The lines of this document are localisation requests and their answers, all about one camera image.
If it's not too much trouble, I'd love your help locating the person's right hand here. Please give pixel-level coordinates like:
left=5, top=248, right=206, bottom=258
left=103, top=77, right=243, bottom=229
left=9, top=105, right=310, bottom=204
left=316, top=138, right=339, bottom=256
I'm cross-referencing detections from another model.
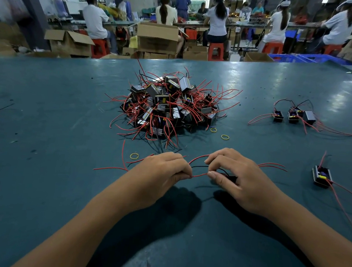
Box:
left=200, top=146, right=290, bottom=221

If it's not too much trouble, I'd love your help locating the blue plastic crate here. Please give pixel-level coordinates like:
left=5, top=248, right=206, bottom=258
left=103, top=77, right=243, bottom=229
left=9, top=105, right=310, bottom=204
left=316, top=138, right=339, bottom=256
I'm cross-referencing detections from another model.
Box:
left=267, top=52, right=309, bottom=65
left=296, top=52, right=352, bottom=67

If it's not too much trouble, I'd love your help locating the large cardboard box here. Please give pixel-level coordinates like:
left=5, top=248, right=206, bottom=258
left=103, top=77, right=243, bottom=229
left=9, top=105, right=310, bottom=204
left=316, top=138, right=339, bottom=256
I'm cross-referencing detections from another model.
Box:
left=135, top=21, right=181, bottom=56

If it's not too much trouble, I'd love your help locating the person's right forearm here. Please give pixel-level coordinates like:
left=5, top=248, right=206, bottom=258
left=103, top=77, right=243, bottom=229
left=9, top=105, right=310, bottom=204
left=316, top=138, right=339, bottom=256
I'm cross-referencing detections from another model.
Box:
left=258, top=193, right=352, bottom=267

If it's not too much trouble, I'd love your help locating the flat cardboard box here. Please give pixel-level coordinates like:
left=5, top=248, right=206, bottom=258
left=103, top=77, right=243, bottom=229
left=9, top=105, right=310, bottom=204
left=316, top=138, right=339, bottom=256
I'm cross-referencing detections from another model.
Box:
left=183, top=44, right=210, bottom=62

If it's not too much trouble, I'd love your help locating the black transformer with red wires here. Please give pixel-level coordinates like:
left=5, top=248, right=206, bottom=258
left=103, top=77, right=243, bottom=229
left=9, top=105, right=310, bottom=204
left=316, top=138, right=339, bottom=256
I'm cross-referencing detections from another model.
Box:
left=306, top=150, right=352, bottom=233
left=247, top=95, right=294, bottom=130
left=285, top=98, right=322, bottom=136
left=300, top=99, right=352, bottom=137
left=93, top=137, right=290, bottom=193

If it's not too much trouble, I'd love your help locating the person's left forearm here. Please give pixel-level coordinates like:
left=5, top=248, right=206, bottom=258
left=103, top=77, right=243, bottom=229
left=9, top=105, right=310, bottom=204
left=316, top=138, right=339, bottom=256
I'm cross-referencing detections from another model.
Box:
left=11, top=167, right=159, bottom=267

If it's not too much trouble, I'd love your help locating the small cardboard box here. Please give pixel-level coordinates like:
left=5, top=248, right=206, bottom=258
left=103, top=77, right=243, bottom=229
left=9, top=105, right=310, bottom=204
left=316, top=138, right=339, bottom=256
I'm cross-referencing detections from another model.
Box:
left=244, top=51, right=275, bottom=65

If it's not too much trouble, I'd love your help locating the pile of wired transformers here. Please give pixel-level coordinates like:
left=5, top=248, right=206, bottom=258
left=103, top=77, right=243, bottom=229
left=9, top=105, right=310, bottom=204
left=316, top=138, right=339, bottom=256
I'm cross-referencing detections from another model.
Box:
left=99, top=56, right=245, bottom=157

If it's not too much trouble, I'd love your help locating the person's left hand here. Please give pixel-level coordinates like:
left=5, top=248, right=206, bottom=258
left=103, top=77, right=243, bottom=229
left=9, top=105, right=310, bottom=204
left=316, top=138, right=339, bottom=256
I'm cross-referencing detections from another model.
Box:
left=124, top=148, right=195, bottom=215

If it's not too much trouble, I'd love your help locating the long background workbench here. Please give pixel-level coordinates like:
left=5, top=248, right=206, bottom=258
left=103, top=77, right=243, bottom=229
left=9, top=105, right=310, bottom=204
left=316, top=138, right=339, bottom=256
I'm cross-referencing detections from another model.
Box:
left=50, top=0, right=323, bottom=49

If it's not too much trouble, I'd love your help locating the red plastic stool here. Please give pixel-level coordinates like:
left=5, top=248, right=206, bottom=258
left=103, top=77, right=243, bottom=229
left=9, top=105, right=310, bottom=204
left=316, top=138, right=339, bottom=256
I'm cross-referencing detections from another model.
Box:
left=90, top=38, right=111, bottom=60
left=207, top=41, right=226, bottom=62
left=262, top=40, right=284, bottom=56
left=323, top=43, right=344, bottom=57

